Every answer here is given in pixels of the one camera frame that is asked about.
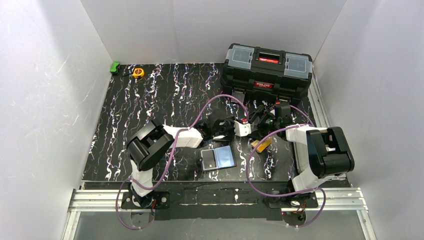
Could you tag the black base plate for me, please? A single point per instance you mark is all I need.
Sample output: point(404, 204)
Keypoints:
point(214, 200)

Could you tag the black toolbox with red handle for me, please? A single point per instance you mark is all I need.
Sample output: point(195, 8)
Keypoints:
point(266, 74)

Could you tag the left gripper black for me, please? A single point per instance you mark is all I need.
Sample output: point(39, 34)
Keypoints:
point(228, 126)

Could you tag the aluminium frame rail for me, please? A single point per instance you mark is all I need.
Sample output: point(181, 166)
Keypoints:
point(328, 152)

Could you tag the orange object on table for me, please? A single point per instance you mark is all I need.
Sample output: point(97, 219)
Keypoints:
point(263, 146)

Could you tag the yellow tape measure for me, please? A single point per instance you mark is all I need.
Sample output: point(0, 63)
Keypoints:
point(138, 72)

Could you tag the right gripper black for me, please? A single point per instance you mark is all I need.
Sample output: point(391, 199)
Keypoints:
point(261, 118)

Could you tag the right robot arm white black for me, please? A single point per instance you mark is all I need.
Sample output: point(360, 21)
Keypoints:
point(296, 134)

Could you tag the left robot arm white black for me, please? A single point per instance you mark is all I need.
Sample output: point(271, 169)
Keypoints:
point(150, 145)

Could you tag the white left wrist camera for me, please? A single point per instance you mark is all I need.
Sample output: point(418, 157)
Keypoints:
point(242, 129)

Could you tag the green small object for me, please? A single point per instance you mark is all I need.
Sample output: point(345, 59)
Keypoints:
point(114, 69)

